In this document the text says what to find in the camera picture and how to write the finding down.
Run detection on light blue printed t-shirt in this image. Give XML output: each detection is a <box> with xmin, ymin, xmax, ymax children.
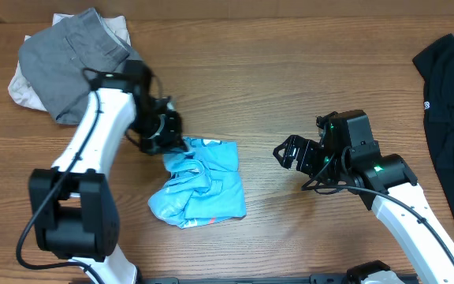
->
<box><xmin>147</xmin><ymin>137</ymin><xmax>247</xmax><ymax>229</ymax></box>

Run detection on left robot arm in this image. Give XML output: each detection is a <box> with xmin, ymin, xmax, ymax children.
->
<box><xmin>16</xmin><ymin>60</ymin><xmax>187</xmax><ymax>283</ymax></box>

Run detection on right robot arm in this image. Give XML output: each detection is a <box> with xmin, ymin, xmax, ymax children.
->
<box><xmin>273</xmin><ymin>110</ymin><xmax>454</xmax><ymax>283</ymax></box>

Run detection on grey folded trousers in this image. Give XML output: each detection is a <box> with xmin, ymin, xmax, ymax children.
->
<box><xmin>18</xmin><ymin>8</ymin><xmax>141</xmax><ymax>125</ymax></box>

